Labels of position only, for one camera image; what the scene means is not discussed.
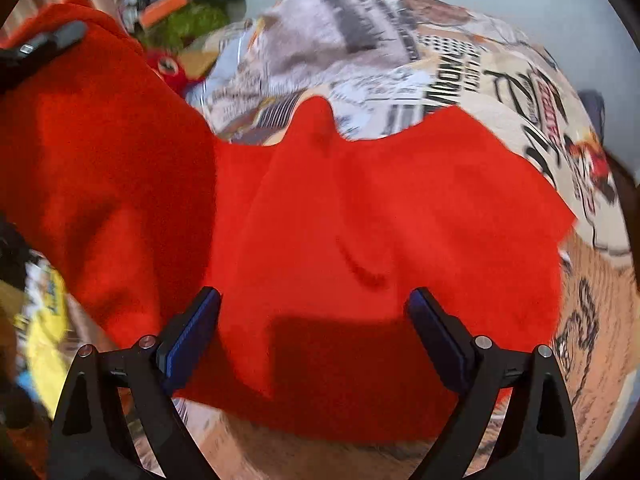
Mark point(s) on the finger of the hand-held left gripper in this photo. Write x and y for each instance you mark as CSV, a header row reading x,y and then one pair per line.
x,y
55,37

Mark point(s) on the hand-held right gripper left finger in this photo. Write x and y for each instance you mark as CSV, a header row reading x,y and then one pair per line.
x,y
192,340

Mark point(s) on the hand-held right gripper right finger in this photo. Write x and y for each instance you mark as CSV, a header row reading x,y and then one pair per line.
x,y
435,340

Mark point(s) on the red zip jacket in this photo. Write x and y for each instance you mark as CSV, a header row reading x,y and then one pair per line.
x,y
350,200

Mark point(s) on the orange strip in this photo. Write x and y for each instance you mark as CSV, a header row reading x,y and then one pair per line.
x,y
162,9

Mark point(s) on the red plush toy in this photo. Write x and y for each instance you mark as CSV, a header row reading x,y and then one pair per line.
x,y
167,67

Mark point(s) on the cardboard piece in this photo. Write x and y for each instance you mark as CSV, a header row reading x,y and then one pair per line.
x,y
200,60

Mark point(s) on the yellow cloth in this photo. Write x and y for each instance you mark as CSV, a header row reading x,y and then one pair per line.
x,y
45,330

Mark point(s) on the dark blue cloth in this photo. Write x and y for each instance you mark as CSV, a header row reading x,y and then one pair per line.
x,y
595,110

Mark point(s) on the newspaper print blanket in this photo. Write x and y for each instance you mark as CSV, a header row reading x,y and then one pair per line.
x,y
375,60

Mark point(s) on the wooden bed frame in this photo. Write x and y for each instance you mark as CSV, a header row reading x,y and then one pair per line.
x,y
625,180

